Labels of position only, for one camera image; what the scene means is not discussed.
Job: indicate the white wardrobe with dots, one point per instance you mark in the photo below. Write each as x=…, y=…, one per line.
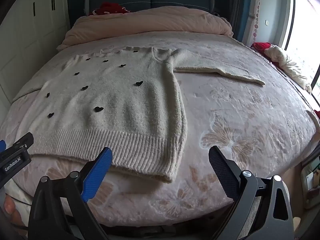
x=37, y=35

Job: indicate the window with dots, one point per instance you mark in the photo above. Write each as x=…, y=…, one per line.
x=303, y=30

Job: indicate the red cloth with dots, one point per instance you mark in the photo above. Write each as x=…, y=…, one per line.
x=260, y=46

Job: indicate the red and white plush toy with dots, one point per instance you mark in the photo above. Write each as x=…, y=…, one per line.
x=287, y=62

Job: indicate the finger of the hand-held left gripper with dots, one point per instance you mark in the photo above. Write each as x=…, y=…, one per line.
x=22, y=142
x=2, y=146

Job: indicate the bedside storage box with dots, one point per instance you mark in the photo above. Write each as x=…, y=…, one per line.
x=311, y=180

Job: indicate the pink floral bed blanket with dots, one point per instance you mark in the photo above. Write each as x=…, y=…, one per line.
x=237, y=120

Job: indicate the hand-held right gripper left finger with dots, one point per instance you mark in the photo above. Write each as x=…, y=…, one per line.
x=98, y=173

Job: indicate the red pillow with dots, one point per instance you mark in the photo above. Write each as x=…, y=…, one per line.
x=111, y=8

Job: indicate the cream sweater with black hearts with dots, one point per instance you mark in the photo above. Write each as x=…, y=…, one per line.
x=112, y=100

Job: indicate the person's left hand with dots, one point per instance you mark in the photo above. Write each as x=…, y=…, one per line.
x=9, y=205

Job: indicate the white wall socket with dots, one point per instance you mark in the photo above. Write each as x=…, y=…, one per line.
x=266, y=22

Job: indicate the pink folded quilt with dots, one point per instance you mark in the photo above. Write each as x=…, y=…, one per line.
x=150, y=22

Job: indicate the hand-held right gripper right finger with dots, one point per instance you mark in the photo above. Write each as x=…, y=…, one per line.
x=222, y=173

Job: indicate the dark blue curtain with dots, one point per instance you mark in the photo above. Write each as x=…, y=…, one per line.
x=237, y=10

